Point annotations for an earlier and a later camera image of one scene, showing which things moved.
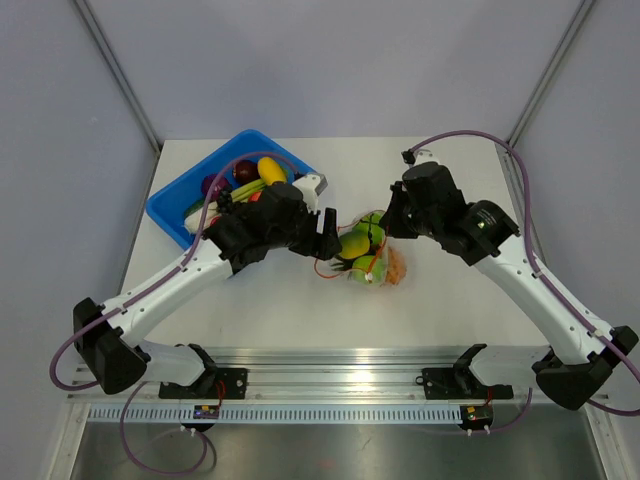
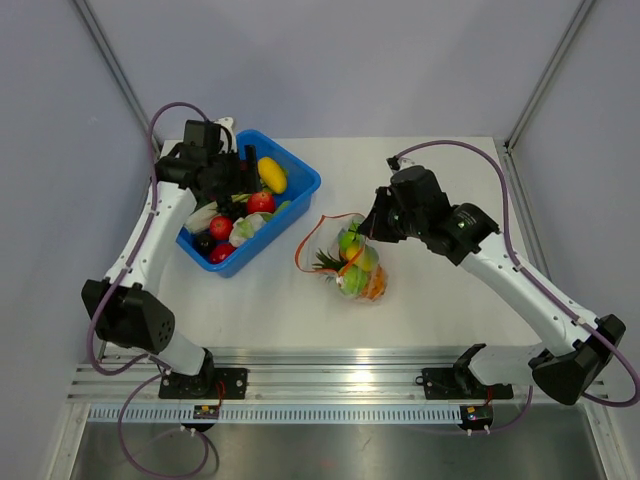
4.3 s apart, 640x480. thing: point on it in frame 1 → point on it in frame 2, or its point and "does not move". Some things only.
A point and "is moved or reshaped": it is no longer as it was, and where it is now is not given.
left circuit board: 206,411 does not move
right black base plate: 459,384 does not move
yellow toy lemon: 270,171 does not move
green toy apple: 361,265 → 353,281
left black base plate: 231,383 does not move
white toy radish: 192,221 does not move
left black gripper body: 301,236 → 228,177
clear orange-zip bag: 363,256 is moved or reshaped
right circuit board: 476,417 does not move
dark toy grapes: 224,201 does not move
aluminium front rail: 313,376 does not move
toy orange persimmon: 396,266 → 376,285
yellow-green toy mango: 354,244 is moved or reshaped
